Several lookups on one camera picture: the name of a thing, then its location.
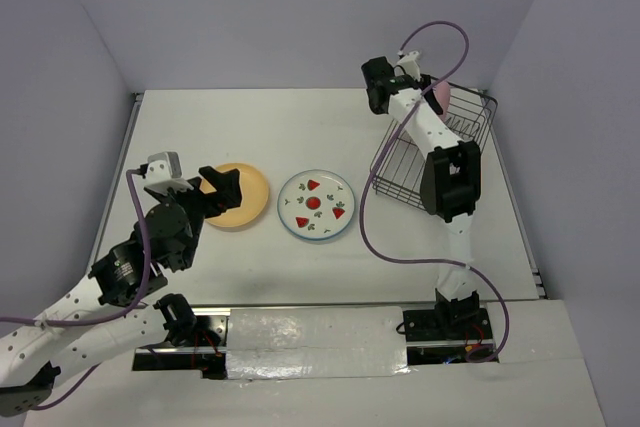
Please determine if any yellow plate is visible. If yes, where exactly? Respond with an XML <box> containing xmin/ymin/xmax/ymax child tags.
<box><xmin>206</xmin><ymin>162</ymin><xmax>270</xmax><ymax>231</ymax></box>

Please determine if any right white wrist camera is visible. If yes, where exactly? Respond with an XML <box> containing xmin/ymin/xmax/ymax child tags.
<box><xmin>396</xmin><ymin>50</ymin><xmax>421</xmax><ymax>81</ymax></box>

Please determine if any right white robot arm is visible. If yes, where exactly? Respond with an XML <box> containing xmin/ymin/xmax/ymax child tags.
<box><xmin>361</xmin><ymin>52</ymin><xmax>481</xmax><ymax>338</ymax></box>

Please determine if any white blue-rimmed fruit plate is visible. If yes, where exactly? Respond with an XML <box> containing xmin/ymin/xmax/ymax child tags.
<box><xmin>277</xmin><ymin>169</ymin><xmax>356</xmax><ymax>242</ymax></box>

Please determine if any dark wire dish rack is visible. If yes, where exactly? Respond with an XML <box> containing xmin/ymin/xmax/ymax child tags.
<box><xmin>368</xmin><ymin>83</ymin><xmax>499</xmax><ymax>211</ymax></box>

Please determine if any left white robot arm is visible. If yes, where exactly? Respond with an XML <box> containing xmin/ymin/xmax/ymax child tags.
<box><xmin>1</xmin><ymin>160</ymin><xmax>242</xmax><ymax>417</ymax></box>

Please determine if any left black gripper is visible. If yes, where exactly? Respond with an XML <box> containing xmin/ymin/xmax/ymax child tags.
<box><xmin>147</xmin><ymin>165</ymin><xmax>243</xmax><ymax>268</ymax></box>

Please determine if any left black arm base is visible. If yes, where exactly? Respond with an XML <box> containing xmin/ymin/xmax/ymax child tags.
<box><xmin>132</xmin><ymin>294</ymin><xmax>230</xmax><ymax>380</ymax></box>

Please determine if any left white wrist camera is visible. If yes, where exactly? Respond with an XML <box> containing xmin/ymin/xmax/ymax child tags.
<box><xmin>144</xmin><ymin>151</ymin><xmax>186</xmax><ymax>194</ymax></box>

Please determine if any pink plate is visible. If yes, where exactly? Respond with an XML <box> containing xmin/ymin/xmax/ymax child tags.
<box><xmin>433</xmin><ymin>81</ymin><xmax>451</xmax><ymax>121</ymax></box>

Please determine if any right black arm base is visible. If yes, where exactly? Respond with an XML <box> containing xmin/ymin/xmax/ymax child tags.
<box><xmin>395</xmin><ymin>281</ymin><xmax>501</xmax><ymax>366</ymax></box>

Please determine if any silver tape-covered panel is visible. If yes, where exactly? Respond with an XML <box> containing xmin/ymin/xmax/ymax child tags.
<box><xmin>226</xmin><ymin>306</ymin><xmax>409</xmax><ymax>380</ymax></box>

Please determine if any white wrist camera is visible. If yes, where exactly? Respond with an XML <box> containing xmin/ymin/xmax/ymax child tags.
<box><xmin>396</xmin><ymin>50</ymin><xmax>421</xmax><ymax>81</ymax></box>
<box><xmin>144</xmin><ymin>151</ymin><xmax>186</xmax><ymax>194</ymax></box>

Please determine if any aluminium table rail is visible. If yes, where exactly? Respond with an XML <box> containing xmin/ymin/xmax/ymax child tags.
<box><xmin>86</xmin><ymin>92</ymin><xmax>144</xmax><ymax>272</ymax></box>

